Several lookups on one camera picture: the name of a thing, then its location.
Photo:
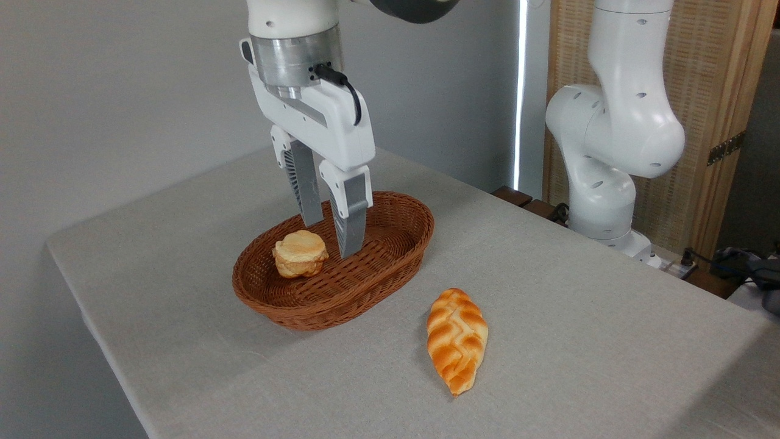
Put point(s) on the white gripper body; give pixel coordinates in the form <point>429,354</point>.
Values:
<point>329,131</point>

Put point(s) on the dark wooden slats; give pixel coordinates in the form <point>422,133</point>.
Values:
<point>512,195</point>

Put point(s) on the grey bag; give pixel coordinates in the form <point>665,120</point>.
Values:
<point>769,280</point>

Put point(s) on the brown oval wicker basket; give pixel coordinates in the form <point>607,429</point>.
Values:
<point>378,268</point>

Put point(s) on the wooden bamboo folding screen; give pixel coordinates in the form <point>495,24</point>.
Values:
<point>701,91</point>

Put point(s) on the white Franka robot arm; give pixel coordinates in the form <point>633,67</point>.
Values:
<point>615,122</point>

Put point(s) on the metal screen hinge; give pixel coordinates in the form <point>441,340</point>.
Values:
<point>726,148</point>

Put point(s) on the round puffy bread bun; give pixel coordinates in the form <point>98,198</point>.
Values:
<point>300,251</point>

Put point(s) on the long braided bread loaf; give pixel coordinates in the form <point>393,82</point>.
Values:
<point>457,338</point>

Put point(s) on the grey tablecloth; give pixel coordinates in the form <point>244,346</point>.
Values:
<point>548,305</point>

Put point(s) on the white power strip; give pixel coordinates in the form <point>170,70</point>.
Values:
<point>677,268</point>

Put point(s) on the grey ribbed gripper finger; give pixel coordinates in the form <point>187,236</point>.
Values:
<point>304,183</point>
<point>350,207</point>

